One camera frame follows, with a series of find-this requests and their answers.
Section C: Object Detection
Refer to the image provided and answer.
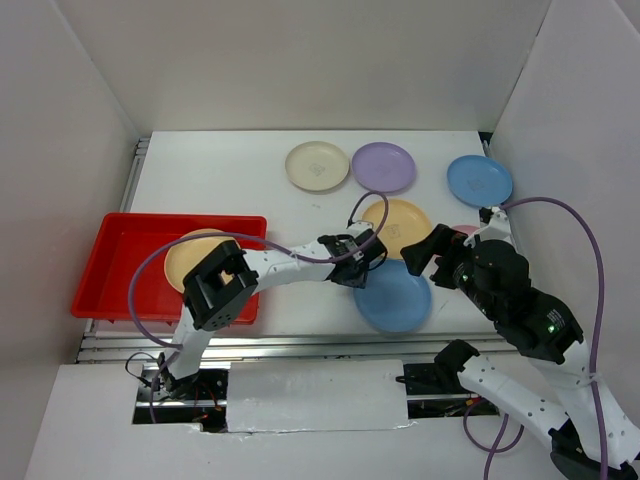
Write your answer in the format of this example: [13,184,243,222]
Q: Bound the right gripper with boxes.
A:
[399,220,497,317]

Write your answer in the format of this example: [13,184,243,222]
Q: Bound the blue plate front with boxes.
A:
[353,260,433,334]

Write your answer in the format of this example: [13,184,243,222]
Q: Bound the blue plate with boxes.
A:
[353,260,433,334]
[446,155,513,208]

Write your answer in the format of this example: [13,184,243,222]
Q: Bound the yellow plate front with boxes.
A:
[164,228,233,294]

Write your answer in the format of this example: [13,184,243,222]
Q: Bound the yellow plate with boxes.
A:
[378,199,433,260]
[164,228,233,294]

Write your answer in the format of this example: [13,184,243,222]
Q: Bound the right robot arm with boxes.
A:
[401,225,639,479]

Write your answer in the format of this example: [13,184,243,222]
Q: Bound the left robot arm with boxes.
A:
[158,222,387,399]

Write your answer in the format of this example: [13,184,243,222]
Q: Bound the red plastic bin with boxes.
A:
[71,213,267,324]

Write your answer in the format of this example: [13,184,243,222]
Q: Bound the pink plate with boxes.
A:
[451,225,479,237]

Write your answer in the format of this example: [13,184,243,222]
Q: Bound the yellow plate middle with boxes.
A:
[378,199,433,260]

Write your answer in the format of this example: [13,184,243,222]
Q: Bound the blue plate back right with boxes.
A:
[446,155,513,208]

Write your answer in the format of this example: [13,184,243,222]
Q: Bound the purple plate back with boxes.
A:
[351,142,417,193]

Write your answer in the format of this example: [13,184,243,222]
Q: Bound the cream plate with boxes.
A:
[284,141,350,192]

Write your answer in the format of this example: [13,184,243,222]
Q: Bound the white foil-taped cover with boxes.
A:
[226,360,409,433]

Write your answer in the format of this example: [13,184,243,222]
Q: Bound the aluminium frame rail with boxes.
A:
[74,333,531,362]

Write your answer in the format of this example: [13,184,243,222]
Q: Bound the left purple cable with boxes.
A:
[127,191,391,426]

